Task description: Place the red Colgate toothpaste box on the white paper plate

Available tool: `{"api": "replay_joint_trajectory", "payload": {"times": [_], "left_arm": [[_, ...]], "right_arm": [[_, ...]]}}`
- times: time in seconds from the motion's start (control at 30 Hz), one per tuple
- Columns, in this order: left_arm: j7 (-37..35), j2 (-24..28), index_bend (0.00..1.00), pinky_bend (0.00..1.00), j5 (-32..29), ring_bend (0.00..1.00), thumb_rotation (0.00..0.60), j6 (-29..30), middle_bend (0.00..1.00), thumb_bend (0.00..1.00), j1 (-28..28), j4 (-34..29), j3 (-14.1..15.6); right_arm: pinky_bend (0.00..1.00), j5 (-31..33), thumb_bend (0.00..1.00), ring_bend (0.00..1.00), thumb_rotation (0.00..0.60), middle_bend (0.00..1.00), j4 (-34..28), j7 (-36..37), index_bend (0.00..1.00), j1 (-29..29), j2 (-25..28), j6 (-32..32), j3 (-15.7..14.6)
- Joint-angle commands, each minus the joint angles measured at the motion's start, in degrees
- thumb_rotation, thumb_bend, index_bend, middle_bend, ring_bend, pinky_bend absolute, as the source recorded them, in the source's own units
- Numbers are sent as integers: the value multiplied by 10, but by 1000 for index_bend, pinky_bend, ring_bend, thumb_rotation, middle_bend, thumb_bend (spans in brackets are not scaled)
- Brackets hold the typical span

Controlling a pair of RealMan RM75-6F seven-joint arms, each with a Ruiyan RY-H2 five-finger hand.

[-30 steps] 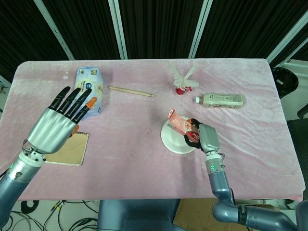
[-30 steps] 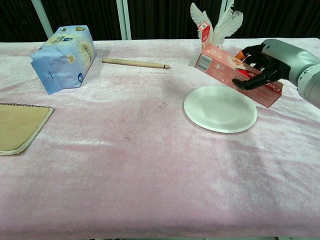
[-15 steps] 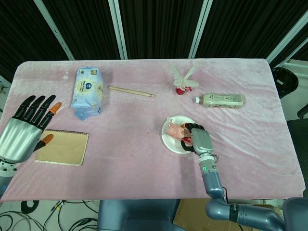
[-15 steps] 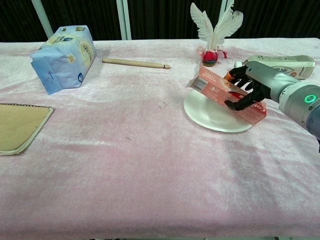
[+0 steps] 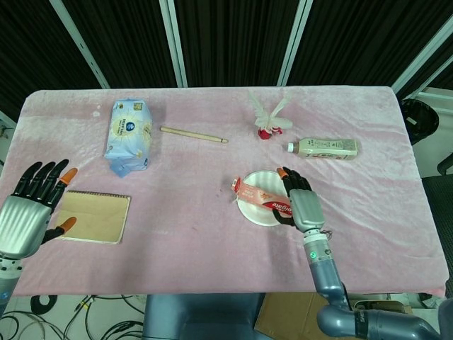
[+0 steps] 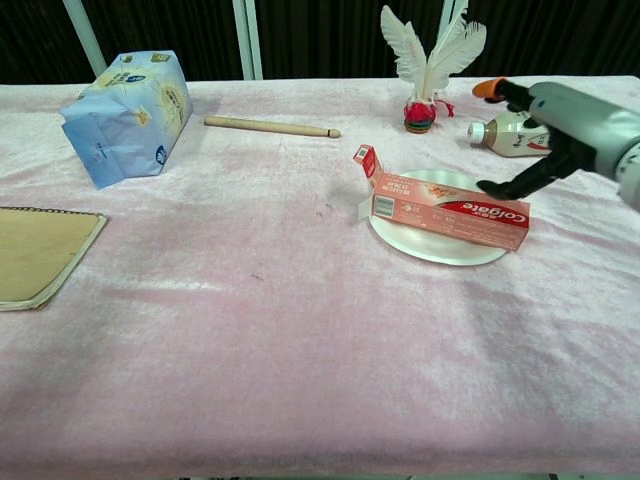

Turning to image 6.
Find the black pleated curtain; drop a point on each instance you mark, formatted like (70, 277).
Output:
(325, 35)

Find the tan woven mat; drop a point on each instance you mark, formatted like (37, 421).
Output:
(40, 255)

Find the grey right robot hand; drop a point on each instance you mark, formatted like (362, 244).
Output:
(585, 125)

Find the white round plate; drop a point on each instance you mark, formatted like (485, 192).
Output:
(430, 247)

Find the blue tissue pack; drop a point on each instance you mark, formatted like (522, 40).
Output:
(130, 115)

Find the pink velvet tablecloth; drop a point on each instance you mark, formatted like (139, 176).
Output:
(280, 350)

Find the white bottle on side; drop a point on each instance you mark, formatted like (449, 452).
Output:
(510, 135)

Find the red Colgate toothpaste box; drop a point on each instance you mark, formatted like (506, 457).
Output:
(450, 217)

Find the white feather shuttlecock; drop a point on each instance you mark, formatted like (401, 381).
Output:
(425, 75)

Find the wooden drumstick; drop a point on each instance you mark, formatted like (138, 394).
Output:
(270, 126)

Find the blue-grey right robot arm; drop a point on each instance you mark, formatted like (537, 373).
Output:
(631, 180)

